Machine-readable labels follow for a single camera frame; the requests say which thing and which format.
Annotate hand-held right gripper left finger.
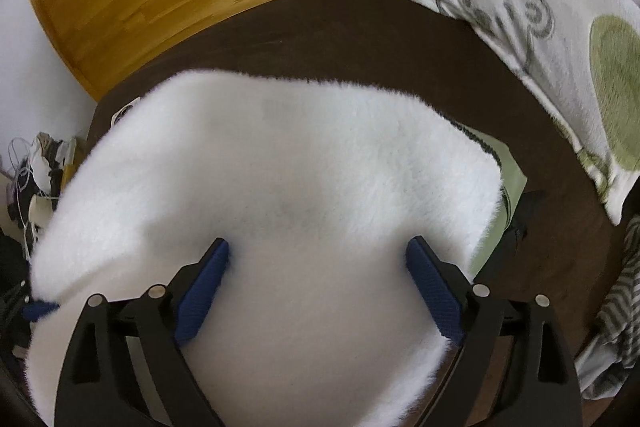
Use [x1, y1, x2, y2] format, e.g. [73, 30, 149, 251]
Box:
[54, 238, 231, 427]

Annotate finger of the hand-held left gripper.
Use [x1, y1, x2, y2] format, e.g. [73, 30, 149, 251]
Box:
[22, 301, 60, 322]

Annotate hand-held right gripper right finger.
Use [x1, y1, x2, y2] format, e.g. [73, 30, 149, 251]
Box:
[406, 235, 583, 427]

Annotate white fluffy garment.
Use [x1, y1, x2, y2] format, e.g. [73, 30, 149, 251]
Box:
[27, 69, 505, 427]

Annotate black cloth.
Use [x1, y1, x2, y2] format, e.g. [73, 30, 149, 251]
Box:
[480, 191, 546, 283]

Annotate green cloth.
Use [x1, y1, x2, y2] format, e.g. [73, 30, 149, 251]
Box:
[470, 129, 528, 280]

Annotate grey striped garment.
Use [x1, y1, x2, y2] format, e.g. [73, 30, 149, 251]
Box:
[575, 214, 640, 400]

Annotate white pillow with green patches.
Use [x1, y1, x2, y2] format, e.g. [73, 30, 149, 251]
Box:
[380, 0, 640, 227]

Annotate white cables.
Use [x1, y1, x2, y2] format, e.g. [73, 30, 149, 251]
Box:
[7, 134, 56, 233]

